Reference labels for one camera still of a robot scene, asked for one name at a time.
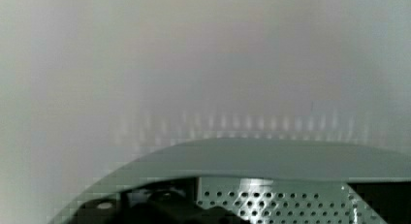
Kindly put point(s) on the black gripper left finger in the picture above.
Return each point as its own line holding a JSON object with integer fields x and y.
{"x": 160, "y": 207}

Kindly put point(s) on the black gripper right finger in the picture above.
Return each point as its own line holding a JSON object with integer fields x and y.
{"x": 390, "y": 200}

